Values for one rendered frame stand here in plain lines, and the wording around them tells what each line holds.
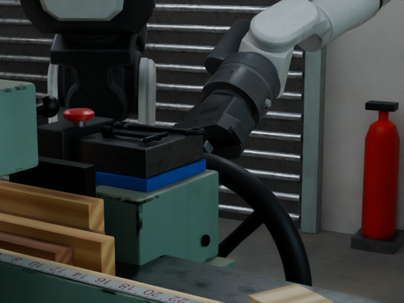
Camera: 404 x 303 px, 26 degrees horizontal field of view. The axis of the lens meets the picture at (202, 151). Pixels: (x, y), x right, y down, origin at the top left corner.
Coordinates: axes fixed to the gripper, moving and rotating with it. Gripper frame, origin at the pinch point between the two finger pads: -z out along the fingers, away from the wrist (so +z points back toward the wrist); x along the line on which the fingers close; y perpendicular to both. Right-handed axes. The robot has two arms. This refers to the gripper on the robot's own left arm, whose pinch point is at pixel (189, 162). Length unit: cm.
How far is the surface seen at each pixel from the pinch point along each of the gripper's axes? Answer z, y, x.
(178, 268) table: -25.1, 6.2, -20.3
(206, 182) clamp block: -14.1, 6.9, -17.2
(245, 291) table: -26.4, 4.4, -27.8
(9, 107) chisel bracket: -27.8, 26.8, -19.3
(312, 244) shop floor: 153, -155, 149
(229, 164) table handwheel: -5.7, 2.8, -12.2
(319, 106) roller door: 193, -114, 140
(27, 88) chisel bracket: -25.3, 26.9, -19.3
